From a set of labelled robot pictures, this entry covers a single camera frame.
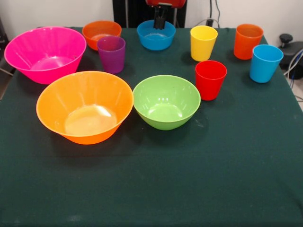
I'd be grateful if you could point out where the grey metal leg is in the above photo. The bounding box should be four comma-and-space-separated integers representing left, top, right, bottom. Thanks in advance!
0, 67, 14, 77

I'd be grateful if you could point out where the purple cup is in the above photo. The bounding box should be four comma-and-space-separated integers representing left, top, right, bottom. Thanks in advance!
97, 35, 126, 74

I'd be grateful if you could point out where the black round base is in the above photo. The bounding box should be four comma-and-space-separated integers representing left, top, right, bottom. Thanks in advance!
280, 41, 303, 80

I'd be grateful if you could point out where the small dark orange bowl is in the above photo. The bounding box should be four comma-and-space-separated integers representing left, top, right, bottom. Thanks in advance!
82, 20, 123, 52

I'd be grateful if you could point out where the dark green table cloth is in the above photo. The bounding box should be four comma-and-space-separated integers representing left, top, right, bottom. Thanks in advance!
0, 26, 303, 227

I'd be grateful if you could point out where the black hanging cable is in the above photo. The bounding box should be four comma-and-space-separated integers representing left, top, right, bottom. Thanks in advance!
214, 0, 222, 28

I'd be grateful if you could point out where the blue cup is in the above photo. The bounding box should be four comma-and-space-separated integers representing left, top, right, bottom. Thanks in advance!
249, 44, 284, 84

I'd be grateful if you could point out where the large pink bowl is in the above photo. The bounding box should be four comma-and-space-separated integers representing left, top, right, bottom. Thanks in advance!
4, 26, 87, 85

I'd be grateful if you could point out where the black round knob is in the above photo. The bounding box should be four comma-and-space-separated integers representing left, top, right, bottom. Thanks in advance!
279, 34, 294, 49

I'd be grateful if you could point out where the red cup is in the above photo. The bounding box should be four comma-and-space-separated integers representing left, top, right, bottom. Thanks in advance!
195, 60, 228, 102

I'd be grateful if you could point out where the white cable bundle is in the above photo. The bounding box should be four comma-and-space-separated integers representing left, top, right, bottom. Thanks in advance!
283, 48, 303, 81

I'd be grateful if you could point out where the blue bowl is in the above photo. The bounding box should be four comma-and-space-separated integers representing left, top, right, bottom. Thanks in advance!
136, 19, 177, 51

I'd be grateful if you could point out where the large orange bowl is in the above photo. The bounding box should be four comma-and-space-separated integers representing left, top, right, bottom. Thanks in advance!
36, 70, 134, 145

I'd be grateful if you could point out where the green bowl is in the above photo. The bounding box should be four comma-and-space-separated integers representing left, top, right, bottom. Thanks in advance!
133, 75, 201, 131

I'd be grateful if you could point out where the orange cup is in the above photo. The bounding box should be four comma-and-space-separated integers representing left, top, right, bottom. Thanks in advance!
233, 23, 264, 61

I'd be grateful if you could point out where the black equipment box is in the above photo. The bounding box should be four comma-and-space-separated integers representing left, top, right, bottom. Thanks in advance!
0, 16, 10, 48

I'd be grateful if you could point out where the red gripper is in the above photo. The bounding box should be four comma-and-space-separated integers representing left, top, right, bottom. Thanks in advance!
145, 0, 187, 30

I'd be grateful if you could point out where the yellow cup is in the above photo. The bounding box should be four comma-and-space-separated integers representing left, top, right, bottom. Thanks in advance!
190, 25, 218, 62

